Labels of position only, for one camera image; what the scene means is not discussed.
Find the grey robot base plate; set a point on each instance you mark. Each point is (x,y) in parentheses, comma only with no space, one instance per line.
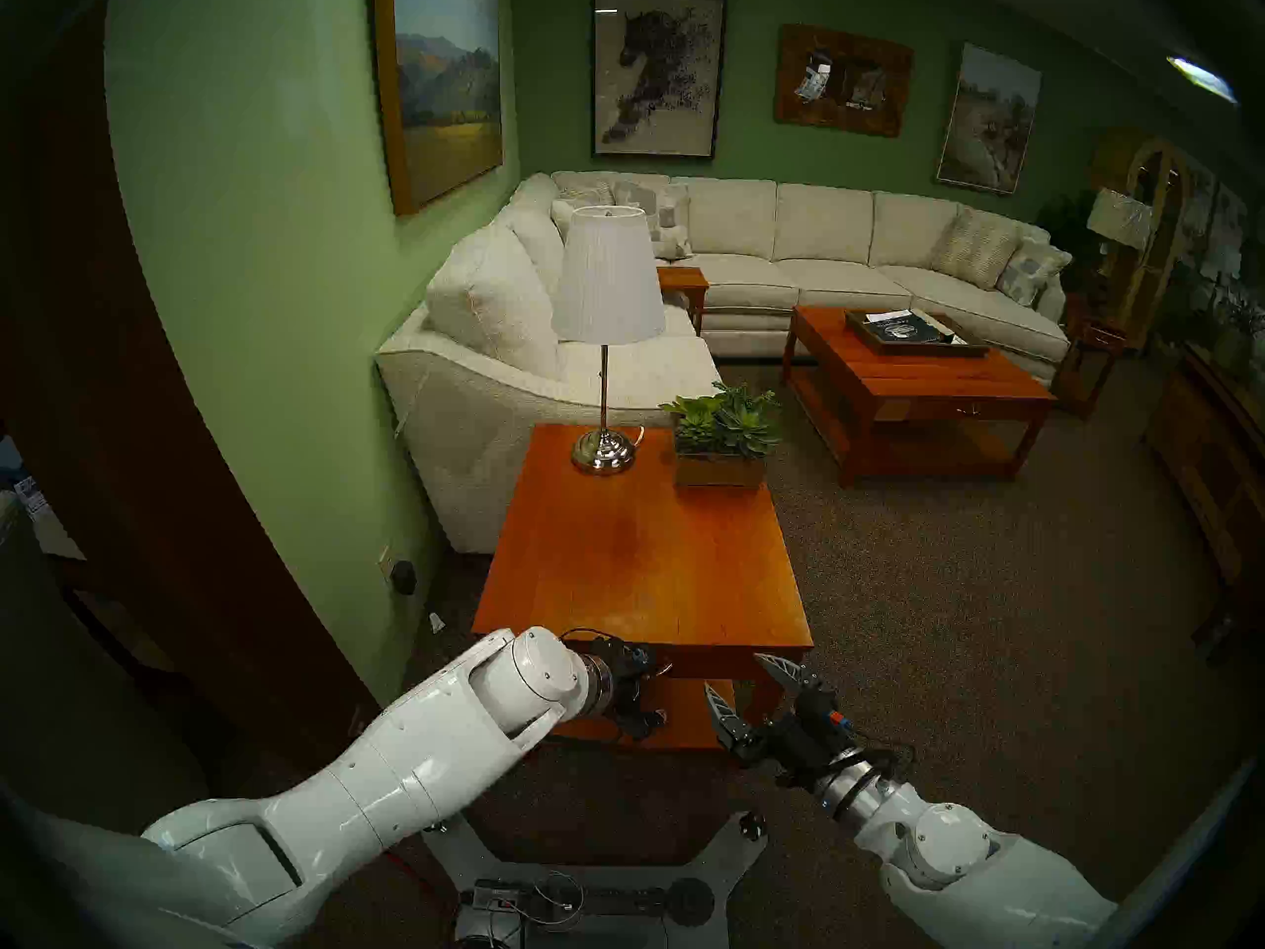
(736,858)

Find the framed botanical wall print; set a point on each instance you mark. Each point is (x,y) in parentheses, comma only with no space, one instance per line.
(1231,230)
(1198,211)

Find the black framed horse artwork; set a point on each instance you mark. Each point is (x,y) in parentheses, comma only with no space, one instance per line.
(657,72)

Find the black power strip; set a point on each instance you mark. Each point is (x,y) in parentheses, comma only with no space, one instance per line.
(613,903)

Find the ceiling light panel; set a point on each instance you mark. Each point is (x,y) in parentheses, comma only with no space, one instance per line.
(1201,79)

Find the dark brown wooden door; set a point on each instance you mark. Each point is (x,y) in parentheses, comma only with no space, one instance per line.
(148,413)

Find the black power adapter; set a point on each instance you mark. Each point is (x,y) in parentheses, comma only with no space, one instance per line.
(403,576)

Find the dark wooden serving tray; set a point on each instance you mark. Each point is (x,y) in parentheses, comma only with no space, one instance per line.
(929,350)

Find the succulent plants in box planter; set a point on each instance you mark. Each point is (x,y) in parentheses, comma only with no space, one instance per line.
(721,433)

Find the long wooden sideboard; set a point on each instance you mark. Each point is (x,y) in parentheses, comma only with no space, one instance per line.
(1201,443)

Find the framed mountain landscape painting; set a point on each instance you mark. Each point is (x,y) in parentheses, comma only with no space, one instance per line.
(445,87)

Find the potted green plant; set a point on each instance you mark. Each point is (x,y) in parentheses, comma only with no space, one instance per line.
(1233,344)

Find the dark hardcover book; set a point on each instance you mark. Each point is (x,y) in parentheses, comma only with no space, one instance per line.
(914,330)

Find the striped beige throw pillow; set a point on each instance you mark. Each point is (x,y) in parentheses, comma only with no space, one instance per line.
(973,247)
(590,192)

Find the wrapped shade table lamp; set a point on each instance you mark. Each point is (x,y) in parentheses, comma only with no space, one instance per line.
(1119,215)

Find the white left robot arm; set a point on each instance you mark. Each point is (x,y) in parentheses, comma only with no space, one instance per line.
(395,769)

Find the dark wooden end table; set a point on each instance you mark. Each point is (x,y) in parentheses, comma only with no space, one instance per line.
(1087,339)

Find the arched light wood cabinet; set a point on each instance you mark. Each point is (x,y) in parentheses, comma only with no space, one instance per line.
(1168,166)

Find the wooden coffee table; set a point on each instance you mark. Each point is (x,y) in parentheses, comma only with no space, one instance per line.
(919,374)

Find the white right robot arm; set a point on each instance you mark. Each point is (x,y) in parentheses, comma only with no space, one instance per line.
(949,843)

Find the framed tree landscape painting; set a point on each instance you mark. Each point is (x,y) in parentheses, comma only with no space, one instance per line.
(988,117)

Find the black star knob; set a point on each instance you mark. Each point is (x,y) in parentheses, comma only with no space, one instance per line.
(753,824)

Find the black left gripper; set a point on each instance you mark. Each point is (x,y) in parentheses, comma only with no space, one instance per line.
(611,690)

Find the dark green floor plant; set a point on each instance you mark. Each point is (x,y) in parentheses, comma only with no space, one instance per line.
(1067,230)

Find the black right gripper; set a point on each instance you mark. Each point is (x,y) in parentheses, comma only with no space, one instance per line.
(802,747)

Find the orange wooden end table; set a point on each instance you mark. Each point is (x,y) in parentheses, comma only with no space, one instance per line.
(642,552)

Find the white shade chrome table lamp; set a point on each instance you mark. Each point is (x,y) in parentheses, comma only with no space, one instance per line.
(608,275)

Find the small wooden side table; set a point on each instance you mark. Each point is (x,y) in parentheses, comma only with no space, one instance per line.
(682,280)

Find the grey patchwork throw pillow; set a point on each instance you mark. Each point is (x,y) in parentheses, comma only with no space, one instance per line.
(1033,270)
(675,220)

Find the white labelled box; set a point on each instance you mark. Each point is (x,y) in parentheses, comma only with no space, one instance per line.
(32,500)

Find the plain cream throw pillow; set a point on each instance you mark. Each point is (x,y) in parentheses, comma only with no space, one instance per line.
(561,217)

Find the cream sectional sofa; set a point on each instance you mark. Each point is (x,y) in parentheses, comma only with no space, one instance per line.
(474,413)

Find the rustic wood framed mirror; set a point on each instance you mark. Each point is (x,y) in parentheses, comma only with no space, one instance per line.
(791,77)

